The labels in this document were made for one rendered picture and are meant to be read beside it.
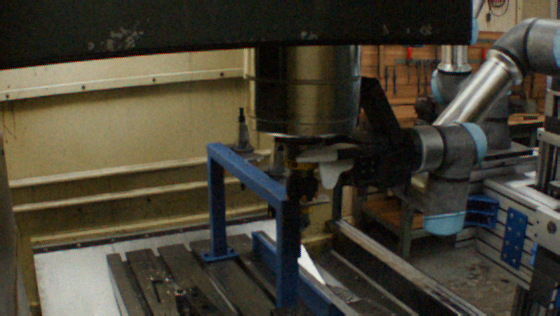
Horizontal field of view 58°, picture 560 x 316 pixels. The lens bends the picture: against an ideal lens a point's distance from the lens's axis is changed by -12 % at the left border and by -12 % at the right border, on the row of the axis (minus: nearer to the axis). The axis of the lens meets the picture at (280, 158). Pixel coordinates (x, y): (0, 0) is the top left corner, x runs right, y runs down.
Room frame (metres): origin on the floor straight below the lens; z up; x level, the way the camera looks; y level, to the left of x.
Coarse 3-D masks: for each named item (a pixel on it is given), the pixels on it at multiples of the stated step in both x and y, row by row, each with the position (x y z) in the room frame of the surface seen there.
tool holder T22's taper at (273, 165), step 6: (276, 144) 1.20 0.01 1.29; (270, 150) 1.21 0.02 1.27; (276, 150) 1.20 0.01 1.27; (282, 150) 1.20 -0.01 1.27; (270, 156) 1.20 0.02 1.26; (276, 156) 1.19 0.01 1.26; (282, 156) 1.20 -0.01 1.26; (270, 162) 1.20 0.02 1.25; (276, 162) 1.19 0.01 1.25; (282, 162) 1.19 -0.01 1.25; (270, 168) 1.20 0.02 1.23; (276, 168) 1.19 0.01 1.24; (282, 168) 1.19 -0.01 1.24
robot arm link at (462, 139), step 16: (448, 128) 0.87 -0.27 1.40; (464, 128) 0.88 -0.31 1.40; (480, 128) 0.89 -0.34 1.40; (448, 144) 0.84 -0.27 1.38; (464, 144) 0.86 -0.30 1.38; (480, 144) 0.87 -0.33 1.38; (448, 160) 0.84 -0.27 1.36; (464, 160) 0.85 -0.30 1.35; (480, 160) 0.88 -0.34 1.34; (448, 176) 0.86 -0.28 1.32; (464, 176) 0.86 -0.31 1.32
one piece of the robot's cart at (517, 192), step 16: (512, 176) 1.63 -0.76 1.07; (528, 176) 1.63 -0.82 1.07; (496, 192) 1.56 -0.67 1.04; (512, 192) 1.48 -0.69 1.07; (528, 192) 1.47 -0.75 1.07; (528, 208) 1.41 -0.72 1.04; (496, 224) 1.52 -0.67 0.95; (528, 224) 1.39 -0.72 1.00; (480, 240) 1.59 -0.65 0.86; (496, 240) 1.51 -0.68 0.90; (528, 240) 1.38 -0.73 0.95; (480, 256) 1.57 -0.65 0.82; (496, 256) 1.50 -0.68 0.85; (528, 256) 1.37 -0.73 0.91; (512, 272) 1.43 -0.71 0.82; (528, 272) 1.36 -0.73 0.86; (528, 288) 1.35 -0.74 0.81
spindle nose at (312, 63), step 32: (256, 64) 0.72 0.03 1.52; (288, 64) 0.69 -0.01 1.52; (320, 64) 0.69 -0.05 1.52; (352, 64) 0.72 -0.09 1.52; (256, 96) 0.72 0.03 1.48; (288, 96) 0.69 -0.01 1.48; (320, 96) 0.69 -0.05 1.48; (352, 96) 0.72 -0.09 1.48; (256, 128) 0.72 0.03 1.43; (288, 128) 0.70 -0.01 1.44; (320, 128) 0.70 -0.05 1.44; (352, 128) 0.73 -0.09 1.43
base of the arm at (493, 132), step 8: (488, 120) 1.65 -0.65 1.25; (496, 120) 1.64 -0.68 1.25; (504, 120) 1.65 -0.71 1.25; (488, 128) 1.64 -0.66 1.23; (496, 128) 1.64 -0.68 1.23; (504, 128) 1.64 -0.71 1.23; (488, 136) 1.64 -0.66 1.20; (496, 136) 1.63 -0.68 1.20; (504, 136) 1.63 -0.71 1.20; (488, 144) 1.63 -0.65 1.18; (496, 144) 1.62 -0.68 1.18; (504, 144) 1.63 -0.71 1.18
